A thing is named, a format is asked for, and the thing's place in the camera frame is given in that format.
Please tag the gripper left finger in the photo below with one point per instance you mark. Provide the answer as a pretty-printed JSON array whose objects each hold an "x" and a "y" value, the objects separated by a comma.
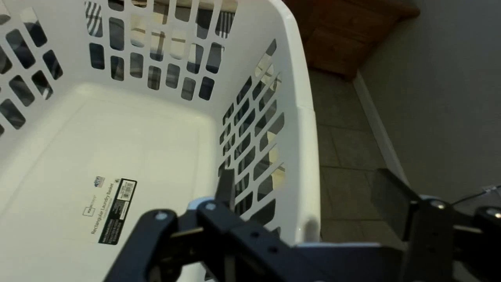
[{"x": 219, "y": 231}]

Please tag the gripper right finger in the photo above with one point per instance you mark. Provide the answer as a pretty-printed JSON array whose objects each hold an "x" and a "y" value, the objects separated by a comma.
[{"x": 428, "y": 235}]

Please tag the white plastic laundry basket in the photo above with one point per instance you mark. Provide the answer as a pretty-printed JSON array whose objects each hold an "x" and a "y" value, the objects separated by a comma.
[{"x": 129, "y": 137}]

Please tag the plaid cloth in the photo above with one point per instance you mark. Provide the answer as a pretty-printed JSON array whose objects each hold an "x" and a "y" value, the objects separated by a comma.
[{"x": 137, "y": 33}]

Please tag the brown wooden furniture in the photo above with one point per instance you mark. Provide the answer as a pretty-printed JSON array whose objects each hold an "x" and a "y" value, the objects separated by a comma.
[{"x": 344, "y": 35}]

